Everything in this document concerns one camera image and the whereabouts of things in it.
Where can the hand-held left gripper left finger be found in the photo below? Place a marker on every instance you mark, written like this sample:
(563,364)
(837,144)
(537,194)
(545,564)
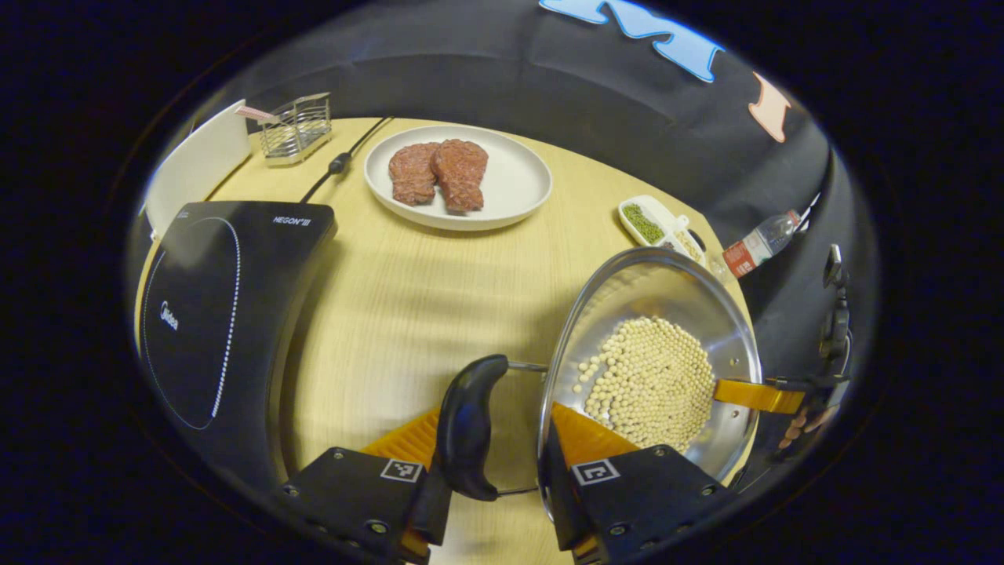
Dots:
(431,510)

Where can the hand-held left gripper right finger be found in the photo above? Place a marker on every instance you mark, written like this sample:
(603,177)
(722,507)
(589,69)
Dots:
(558,486)

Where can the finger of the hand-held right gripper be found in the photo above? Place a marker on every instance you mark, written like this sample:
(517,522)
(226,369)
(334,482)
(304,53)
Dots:
(757,395)

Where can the large soybean pile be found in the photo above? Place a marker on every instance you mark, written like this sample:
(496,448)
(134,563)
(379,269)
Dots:
(651,384)

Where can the black induction cooktop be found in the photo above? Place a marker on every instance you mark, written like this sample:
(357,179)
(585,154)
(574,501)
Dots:
(259,314)

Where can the clear plastic water bottle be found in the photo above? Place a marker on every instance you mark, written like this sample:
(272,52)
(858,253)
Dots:
(757,247)

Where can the small soybean pile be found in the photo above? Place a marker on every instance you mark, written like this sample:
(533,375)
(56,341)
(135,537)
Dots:
(689,247)

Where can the green mung bean pile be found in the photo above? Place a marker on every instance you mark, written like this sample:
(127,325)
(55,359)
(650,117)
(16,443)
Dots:
(643,224)

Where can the white divided dish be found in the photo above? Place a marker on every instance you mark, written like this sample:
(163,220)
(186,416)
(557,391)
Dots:
(659,205)

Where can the round white plate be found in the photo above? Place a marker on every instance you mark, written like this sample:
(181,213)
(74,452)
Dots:
(514,180)

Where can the white toaster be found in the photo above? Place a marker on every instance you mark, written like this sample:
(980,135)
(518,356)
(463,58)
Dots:
(196,165)

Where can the pink striped straw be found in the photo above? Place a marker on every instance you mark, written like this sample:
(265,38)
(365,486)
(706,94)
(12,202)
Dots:
(255,113)

